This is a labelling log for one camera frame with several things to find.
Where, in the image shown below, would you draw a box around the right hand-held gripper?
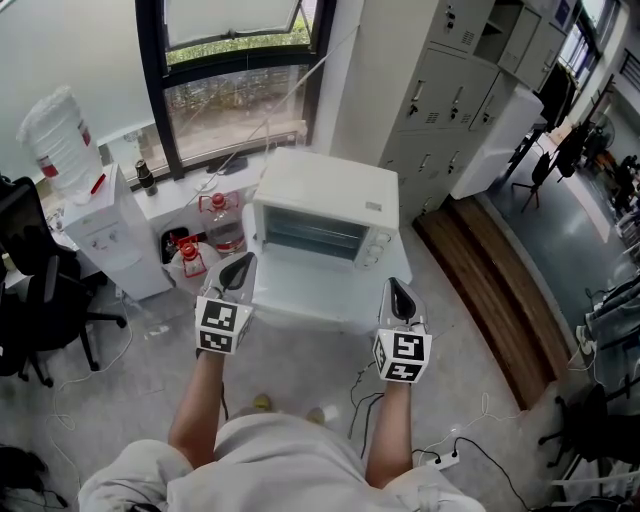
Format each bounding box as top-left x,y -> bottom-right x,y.
372,276 -> 434,385

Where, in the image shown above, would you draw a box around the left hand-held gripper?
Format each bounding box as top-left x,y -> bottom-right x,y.
193,250 -> 260,358

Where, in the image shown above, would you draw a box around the glass oven door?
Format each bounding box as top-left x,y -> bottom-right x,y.
248,247 -> 361,322

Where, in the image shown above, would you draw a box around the white oven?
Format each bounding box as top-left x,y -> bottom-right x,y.
251,147 -> 401,274

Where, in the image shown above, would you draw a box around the person's right forearm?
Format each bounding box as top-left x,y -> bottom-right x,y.
364,379 -> 416,491

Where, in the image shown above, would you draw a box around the person's left forearm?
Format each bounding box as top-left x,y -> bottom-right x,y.
167,349 -> 226,471

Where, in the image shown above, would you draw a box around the clear bottle red cap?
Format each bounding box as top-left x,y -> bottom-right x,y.
163,234 -> 222,284
198,191 -> 247,255

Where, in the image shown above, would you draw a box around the white cloth covered table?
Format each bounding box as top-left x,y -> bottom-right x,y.
241,199 -> 415,337

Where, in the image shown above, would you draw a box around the black trash bin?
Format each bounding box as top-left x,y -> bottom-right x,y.
158,228 -> 192,265

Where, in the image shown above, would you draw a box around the wooden step platform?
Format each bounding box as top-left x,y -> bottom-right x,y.
413,194 -> 572,412

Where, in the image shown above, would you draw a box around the white window ledge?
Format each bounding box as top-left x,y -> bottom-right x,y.
97,127 -> 321,261

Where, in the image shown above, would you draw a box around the black flat device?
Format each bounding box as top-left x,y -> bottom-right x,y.
206,156 -> 250,176

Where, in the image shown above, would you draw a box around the white water dispenser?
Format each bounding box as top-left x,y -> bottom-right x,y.
62,162 -> 174,302

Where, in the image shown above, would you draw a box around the black thermos bottle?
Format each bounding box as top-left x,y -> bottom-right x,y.
133,159 -> 160,198

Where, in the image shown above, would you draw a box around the white power strip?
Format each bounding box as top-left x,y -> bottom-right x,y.
424,451 -> 461,470

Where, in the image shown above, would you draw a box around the white rounded cabinet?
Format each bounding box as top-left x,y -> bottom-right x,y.
449,82 -> 546,201

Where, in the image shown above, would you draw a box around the black office chair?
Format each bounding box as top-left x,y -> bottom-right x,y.
0,174 -> 129,389

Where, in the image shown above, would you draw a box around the black tripod stand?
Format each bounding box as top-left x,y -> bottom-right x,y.
510,152 -> 557,214

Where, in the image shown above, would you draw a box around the person's white shirt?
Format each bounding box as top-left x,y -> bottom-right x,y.
77,412 -> 489,512

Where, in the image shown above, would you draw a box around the grey metal lockers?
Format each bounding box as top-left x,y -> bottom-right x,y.
378,0 -> 569,221

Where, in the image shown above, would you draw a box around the wrapped water dispenser jug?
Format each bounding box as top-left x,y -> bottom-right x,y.
17,85 -> 107,206

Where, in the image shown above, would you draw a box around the black swivel chair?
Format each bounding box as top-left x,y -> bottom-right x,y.
538,383 -> 640,469

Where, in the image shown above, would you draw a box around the black coat stand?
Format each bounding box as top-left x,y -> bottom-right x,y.
554,74 -> 617,180

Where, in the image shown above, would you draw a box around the rack of dark clothes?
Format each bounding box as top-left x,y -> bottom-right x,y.
537,62 -> 581,134

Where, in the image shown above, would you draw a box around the black metal railing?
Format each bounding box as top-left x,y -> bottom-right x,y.
619,49 -> 640,92

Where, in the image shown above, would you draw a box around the white floor cable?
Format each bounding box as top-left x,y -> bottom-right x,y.
44,294 -> 136,481
412,392 -> 526,454

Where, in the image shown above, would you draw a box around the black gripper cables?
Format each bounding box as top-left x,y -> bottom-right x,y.
347,362 -> 389,459

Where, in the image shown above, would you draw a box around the black power strip cable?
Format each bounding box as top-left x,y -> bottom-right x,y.
412,436 -> 531,511

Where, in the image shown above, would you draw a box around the black window frame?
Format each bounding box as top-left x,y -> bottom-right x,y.
134,0 -> 337,181

